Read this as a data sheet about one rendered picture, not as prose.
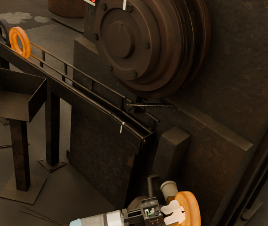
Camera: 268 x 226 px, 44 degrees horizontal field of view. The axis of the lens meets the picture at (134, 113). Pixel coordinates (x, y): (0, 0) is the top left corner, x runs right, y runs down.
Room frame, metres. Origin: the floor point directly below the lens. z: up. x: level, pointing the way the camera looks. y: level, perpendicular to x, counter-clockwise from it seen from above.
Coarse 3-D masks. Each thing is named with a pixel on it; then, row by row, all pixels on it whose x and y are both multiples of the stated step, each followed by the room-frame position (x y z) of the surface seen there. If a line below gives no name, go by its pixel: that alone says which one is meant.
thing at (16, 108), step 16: (0, 80) 1.31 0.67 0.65; (16, 80) 1.31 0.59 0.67; (32, 80) 1.30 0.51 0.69; (0, 96) 1.26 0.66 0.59; (16, 96) 1.28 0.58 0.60; (32, 96) 1.14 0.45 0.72; (0, 112) 1.14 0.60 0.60; (16, 112) 1.15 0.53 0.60; (32, 112) 1.13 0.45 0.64; (16, 128) 1.18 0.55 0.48; (16, 144) 1.18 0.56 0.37; (16, 160) 1.18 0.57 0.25; (16, 176) 1.18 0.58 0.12; (32, 176) 1.29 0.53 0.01; (16, 192) 1.16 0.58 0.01; (32, 192) 1.18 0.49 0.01
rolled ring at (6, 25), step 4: (0, 20) 1.77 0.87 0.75; (4, 20) 1.78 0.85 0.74; (0, 24) 1.76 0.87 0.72; (4, 24) 1.75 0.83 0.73; (8, 24) 1.76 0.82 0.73; (4, 28) 1.74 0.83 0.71; (8, 28) 1.74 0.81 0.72; (8, 32) 1.73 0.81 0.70; (0, 36) 1.82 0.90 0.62; (8, 36) 1.72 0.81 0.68; (0, 40) 1.79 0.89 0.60; (8, 40) 1.72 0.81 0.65; (8, 44) 1.73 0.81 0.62
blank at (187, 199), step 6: (180, 192) 0.71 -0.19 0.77; (186, 192) 0.71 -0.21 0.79; (180, 198) 0.70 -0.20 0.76; (186, 198) 0.67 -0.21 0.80; (192, 198) 0.68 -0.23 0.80; (180, 204) 0.69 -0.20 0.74; (186, 204) 0.66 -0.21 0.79; (192, 204) 0.65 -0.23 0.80; (186, 210) 0.65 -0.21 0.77; (192, 210) 0.63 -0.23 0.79; (198, 210) 0.64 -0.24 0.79; (186, 216) 0.64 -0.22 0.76; (192, 216) 0.62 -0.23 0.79; (198, 216) 0.62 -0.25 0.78; (186, 222) 0.62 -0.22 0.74; (192, 222) 0.61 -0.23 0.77; (198, 222) 0.61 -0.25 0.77
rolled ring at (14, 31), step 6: (12, 30) 1.69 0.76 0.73; (18, 30) 1.65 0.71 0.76; (12, 36) 1.70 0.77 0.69; (24, 36) 1.64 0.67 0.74; (12, 42) 1.70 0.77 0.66; (24, 42) 1.61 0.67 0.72; (12, 48) 1.70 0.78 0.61; (18, 48) 1.70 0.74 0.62; (24, 48) 1.61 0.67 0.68; (30, 48) 1.63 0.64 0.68; (24, 54) 1.62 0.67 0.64
